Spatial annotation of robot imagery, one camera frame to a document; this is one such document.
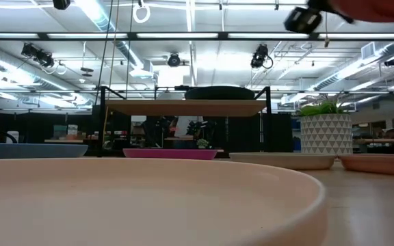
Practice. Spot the black ceiling-mounted camera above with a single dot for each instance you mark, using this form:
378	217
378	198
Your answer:
173	60
29	50
45	59
259	56

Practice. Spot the large peach plate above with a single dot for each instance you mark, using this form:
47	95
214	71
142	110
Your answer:
132	201

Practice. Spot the black overhead frame beam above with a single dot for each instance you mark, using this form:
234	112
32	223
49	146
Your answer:
132	35

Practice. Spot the terracotta plate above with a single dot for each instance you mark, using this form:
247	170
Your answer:
381	164

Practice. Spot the blue plate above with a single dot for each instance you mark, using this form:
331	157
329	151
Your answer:
29	150

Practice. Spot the beige grey plate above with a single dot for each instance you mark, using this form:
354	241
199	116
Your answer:
282	161

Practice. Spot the small green background plant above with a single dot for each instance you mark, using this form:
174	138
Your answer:
202	143

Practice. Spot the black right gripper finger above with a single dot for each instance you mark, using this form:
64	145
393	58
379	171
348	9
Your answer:
327	7

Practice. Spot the magenta plate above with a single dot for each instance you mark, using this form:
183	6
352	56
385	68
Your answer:
169	154

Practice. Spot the white triangle-patterned planter pot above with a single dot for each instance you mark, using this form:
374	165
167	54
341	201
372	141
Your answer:
326	135

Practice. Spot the dark plate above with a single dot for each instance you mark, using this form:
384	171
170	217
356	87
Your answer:
219	93

